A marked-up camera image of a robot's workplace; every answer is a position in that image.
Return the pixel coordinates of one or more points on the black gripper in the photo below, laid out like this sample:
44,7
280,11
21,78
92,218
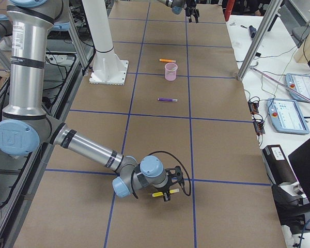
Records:
167,194
190,8

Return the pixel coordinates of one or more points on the yellow marker pen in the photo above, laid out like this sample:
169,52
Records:
158,194

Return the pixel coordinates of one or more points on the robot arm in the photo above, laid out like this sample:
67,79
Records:
177,6
25,124

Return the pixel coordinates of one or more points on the orange marker pen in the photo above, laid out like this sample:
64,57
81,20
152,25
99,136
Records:
167,60

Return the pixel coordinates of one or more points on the purple marker pen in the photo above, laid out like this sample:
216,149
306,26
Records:
167,100

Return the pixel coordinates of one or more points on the brown paper table mat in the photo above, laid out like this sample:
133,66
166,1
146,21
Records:
209,130

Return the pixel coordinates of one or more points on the long grabber stick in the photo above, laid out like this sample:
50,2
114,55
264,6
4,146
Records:
295,95

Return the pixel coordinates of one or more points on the black label printer box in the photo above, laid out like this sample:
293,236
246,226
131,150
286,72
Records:
277,165

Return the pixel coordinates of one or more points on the far blue teach pendant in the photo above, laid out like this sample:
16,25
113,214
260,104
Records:
299,83

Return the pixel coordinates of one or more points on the blue teach pendant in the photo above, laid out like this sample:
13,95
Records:
299,83
286,116

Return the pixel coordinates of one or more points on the near blue teach pendant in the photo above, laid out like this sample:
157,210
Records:
286,116

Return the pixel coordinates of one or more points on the black computer monitor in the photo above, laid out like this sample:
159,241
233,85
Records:
300,162

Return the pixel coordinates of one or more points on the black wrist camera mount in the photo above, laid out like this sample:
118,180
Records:
176,173

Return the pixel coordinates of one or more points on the aluminium frame post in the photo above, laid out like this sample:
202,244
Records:
264,26

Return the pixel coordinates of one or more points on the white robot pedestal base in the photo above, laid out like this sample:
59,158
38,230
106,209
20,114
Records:
107,68

